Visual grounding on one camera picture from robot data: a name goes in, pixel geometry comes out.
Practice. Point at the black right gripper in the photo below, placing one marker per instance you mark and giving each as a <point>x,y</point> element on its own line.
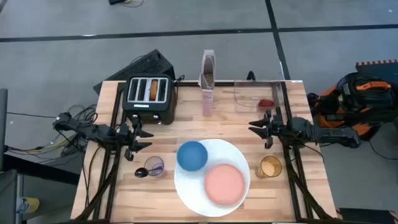
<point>278,129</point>

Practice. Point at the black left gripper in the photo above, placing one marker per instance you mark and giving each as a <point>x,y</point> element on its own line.
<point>127,135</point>

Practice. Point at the black spoon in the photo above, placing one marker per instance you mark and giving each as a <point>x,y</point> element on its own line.
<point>141,172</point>

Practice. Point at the toasted bread slice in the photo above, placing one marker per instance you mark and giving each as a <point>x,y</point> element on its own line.
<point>154,90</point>

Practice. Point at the pink strawberry yogurt cereal box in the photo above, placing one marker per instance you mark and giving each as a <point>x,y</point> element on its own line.
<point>207,102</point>

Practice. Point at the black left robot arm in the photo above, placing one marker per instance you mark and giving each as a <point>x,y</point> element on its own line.
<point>93,130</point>

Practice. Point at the red strawberry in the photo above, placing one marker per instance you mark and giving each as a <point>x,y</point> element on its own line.
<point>266,103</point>

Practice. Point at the clear plastic cup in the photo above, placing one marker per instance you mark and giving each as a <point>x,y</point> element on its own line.
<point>154,163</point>

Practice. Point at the black four-slot toaster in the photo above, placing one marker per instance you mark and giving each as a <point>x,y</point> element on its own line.
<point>161,113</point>

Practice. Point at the clear plastic container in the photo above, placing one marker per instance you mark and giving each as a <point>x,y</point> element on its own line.
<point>245,96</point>

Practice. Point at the amber plastic cup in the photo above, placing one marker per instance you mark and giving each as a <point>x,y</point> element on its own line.
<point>269,168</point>

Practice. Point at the blue bowl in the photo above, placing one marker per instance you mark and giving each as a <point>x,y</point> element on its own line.
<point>192,156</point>

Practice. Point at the black clamp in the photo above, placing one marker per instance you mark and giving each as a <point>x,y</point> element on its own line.
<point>251,76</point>

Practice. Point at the pink plate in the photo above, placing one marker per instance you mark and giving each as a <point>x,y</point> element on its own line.
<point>224,185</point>

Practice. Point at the white round woven placemat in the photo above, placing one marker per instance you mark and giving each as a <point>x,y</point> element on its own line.
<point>192,189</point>

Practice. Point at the yellow and white shoe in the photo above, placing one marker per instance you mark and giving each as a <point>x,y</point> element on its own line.
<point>29,205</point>

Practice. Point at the black case with red corner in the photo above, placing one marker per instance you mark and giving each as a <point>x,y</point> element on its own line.
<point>367,216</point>

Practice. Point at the black aluminium frame rail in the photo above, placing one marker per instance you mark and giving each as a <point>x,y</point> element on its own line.
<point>295,180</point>
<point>107,186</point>

